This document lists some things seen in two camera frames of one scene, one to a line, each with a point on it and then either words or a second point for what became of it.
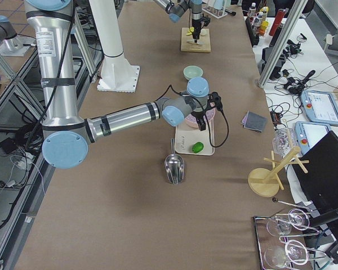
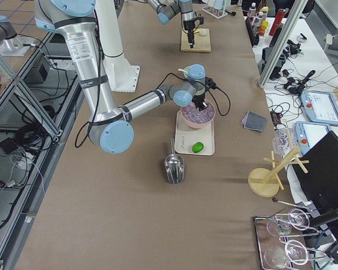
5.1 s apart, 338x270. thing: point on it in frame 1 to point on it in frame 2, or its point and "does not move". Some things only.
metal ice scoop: [174, 166] does not move
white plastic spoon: [198, 41] to [185, 72]
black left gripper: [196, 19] to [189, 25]
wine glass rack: [281, 237] does not move
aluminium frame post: [281, 44] does not move
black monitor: [325, 187] does not move
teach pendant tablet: [320, 107] does not move
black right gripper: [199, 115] to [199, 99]
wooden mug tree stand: [263, 183] does not move
